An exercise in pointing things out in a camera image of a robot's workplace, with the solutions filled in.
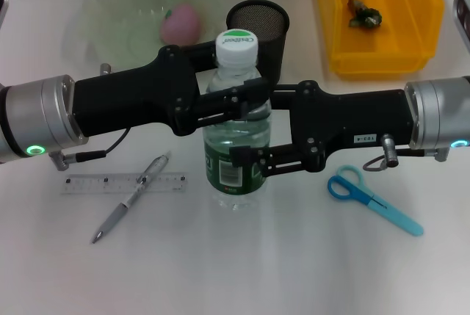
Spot black mesh pen holder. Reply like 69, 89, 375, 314
225, 0, 290, 87

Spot clear green-label water bottle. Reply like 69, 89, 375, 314
202, 28, 274, 212

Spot pink toy peach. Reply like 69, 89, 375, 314
159, 3, 203, 46

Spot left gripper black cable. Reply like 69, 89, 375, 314
49, 126, 131, 170

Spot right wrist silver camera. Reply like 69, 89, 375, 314
452, 0, 470, 54

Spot grey ballpoint pen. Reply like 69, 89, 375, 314
90, 151, 172, 245

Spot transparent plastic ruler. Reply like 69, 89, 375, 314
59, 171, 189, 196

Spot right gripper grey cable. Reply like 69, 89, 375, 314
362, 132, 451, 173

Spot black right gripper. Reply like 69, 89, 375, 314
229, 79, 420, 180

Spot green translucent fruit bowl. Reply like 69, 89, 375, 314
65, 0, 218, 73

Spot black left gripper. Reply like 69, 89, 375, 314
71, 40, 273, 138

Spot yellow plastic bin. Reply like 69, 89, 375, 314
316, 0, 447, 82

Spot blue scissors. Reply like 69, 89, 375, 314
326, 164, 426, 237

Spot green plastic wrapper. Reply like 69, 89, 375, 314
346, 0, 384, 30

